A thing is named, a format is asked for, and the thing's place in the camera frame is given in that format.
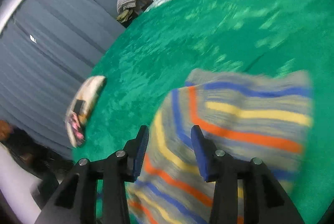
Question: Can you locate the striped knitted sweater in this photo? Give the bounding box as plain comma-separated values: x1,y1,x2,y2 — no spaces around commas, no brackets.
127,68,312,223

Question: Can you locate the smartphone with lit screen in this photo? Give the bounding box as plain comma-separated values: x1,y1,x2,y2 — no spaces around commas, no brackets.
70,111,85,146

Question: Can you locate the dark smartphone on pillow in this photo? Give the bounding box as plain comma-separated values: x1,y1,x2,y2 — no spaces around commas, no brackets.
72,99,85,116

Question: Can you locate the blue-grey curtain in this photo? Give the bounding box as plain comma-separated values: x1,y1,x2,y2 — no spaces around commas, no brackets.
1,0,124,158

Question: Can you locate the green floral bedspread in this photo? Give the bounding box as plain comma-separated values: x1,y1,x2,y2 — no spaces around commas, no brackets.
74,0,333,223

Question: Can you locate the grey checked cloth pile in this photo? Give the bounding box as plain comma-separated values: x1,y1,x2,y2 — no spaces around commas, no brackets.
116,0,153,25

